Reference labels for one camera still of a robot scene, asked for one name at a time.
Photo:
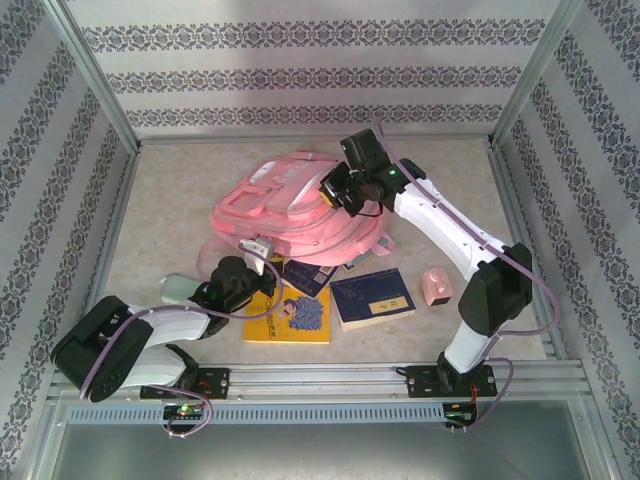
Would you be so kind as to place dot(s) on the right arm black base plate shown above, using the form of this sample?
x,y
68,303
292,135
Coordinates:
x,y
417,380

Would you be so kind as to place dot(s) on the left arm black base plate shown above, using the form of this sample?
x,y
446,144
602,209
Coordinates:
x,y
220,382

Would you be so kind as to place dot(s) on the thin dark blue booklet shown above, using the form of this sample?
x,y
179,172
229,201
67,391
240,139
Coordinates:
x,y
307,282

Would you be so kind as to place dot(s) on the yellow cartoon cover book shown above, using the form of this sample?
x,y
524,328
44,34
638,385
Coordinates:
x,y
260,327

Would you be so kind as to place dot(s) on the wide aluminium side rail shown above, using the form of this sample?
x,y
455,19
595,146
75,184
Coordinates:
x,y
112,230
512,200

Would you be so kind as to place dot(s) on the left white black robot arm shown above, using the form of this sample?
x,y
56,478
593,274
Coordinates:
x,y
170,320

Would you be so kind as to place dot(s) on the thick dark blue book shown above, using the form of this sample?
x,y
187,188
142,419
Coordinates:
x,y
370,300

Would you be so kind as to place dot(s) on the thin aluminium wall base rail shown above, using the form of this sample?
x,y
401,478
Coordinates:
x,y
250,138

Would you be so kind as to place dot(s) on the pink pencil sharpener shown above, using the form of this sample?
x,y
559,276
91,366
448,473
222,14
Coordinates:
x,y
436,290

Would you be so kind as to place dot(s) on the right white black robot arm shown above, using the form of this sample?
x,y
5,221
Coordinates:
x,y
440,220

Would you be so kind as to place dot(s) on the grey metal sheet panel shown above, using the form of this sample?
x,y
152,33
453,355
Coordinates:
x,y
320,455

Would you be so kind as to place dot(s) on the pink school backpack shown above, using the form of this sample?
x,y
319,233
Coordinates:
x,y
280,220

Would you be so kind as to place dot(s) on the aluminium frame post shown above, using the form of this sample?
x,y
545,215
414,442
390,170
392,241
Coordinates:
x,y
535,75
97,75

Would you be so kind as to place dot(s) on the pale green pencil case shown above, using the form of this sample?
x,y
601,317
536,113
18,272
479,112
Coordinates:
x,y
177,289

